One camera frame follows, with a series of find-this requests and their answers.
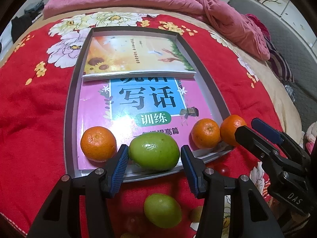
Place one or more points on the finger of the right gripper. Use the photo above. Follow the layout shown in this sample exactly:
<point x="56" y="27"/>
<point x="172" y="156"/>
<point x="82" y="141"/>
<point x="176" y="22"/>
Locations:
<point x="268" y="130"/>
<point x="260" y="148"/>

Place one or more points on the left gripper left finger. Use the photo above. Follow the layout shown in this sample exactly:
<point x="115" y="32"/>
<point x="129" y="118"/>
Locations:
<point x="59" y="214"/>

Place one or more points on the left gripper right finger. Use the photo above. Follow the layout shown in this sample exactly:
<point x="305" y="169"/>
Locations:
<point x="250" y="215"/>

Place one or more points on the small brown kiwi fruit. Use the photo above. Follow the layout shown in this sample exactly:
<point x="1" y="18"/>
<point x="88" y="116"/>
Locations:
<point x="195" y="214"/>

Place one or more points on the beige bed sheet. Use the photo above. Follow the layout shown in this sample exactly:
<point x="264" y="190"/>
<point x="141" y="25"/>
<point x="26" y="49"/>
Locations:
<point x="288" y="114"/>

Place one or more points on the grey metal tray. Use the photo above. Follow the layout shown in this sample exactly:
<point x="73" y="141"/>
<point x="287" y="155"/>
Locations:
<point x="76" y="164"/>

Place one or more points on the left orange tangerine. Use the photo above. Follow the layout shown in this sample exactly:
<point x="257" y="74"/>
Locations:
<point x="98" y="144"/>

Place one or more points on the orange tangerine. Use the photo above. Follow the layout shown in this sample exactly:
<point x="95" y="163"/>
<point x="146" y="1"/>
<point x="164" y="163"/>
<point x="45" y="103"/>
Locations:
<point x="205" y="134"/>
<point x="98" y="144"/>
<point x="228" y="128"/>

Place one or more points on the right orange tangerine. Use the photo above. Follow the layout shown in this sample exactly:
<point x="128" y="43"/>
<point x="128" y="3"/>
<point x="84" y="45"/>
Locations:
<point x="228" y="128"/>

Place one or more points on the large green fruit in tray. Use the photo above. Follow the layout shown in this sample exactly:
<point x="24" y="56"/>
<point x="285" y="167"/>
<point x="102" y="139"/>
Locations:
<point x="154" y="151"/>

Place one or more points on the green fruit on blanket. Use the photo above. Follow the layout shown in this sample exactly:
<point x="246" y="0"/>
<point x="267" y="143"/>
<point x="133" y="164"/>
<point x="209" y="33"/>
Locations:
<point x="162" y="210"/>

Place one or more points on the middle orange tangerine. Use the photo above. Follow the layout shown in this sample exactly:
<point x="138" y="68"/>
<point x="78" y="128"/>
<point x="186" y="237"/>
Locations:
<point x="205" y="134"/>

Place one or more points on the pink cover workbook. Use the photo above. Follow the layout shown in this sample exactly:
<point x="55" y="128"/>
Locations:
<point x="130" y="107"/>

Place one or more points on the striped pillow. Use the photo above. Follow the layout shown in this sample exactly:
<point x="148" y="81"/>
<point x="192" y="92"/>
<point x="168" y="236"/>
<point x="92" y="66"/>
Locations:
<point x="278" y="64"/>

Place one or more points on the grey quilted headboard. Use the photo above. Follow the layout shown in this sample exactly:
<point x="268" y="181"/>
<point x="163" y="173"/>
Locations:
<point x="299" y="59"/>

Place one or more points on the red floral blanket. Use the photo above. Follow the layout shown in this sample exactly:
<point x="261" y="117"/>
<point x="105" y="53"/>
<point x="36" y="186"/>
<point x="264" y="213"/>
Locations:
<point x="33" y="101"/>

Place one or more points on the sunflower cover book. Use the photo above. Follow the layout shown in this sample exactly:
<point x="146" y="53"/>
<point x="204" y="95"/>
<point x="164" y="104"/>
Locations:
<point x="123" y="56"/>

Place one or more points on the black clothes pile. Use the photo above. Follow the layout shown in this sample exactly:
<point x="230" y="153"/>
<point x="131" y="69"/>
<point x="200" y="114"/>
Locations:
<point x="20" y="25"/>

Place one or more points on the pink quilt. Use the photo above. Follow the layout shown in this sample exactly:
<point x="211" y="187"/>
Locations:
<point x="234" y="26"/>

